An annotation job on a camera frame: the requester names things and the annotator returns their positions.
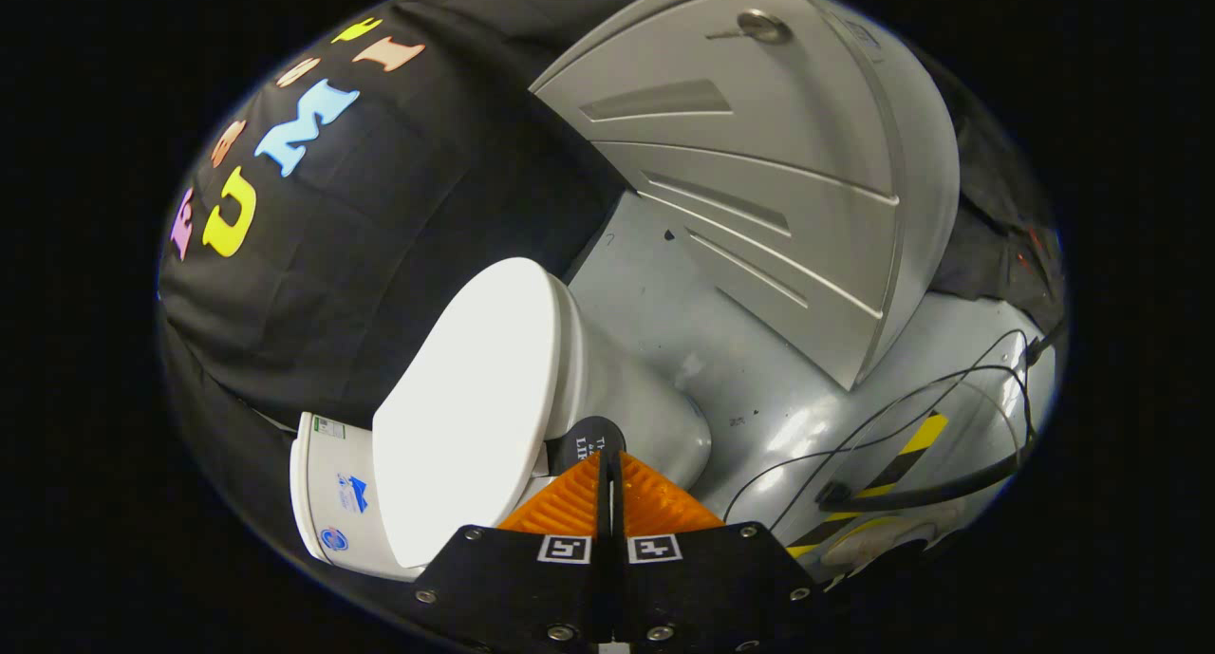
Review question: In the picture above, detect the black backdrop cloth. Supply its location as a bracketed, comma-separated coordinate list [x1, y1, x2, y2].
[157, 0, 1069, 598]

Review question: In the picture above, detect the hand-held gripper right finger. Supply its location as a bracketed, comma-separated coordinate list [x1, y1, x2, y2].
[611, 452, 827, 654]

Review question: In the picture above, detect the black round pull tab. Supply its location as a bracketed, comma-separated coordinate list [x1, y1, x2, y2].
[551, 417, 627, 475]

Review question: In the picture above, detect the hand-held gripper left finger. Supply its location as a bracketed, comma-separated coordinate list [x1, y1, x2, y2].
[408, 452, 609, 654]

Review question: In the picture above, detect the white toilet lid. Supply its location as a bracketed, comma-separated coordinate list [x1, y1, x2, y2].
[372, 257, 563, 570]

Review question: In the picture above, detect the white toilet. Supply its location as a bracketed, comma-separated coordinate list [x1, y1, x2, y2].
[290, 272, 713, 581]

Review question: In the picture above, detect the thin black cable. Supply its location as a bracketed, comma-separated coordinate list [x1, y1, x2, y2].
[721, 329, 1037, 532]

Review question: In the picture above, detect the white cabinet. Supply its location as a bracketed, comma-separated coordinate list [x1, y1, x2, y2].
[530, 0, 962, 391]

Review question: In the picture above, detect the yellow black hazard tape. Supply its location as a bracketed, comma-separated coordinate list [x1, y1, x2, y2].
[786, 412, 950, 558]

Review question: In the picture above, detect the thick black cable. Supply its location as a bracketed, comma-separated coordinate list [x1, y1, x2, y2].
[818, 317, 1064, 513]

